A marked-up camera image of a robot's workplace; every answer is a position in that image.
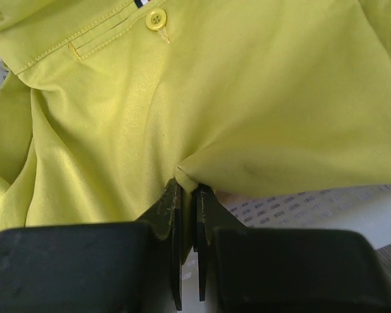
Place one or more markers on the yellow-green garment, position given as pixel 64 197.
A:
pixel 30 30

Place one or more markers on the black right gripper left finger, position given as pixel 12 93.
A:
pixel 113 267

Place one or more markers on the white perforated plastic basket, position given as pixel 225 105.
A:
pixel 312 212

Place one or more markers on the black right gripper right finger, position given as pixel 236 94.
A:
pixel 242 269

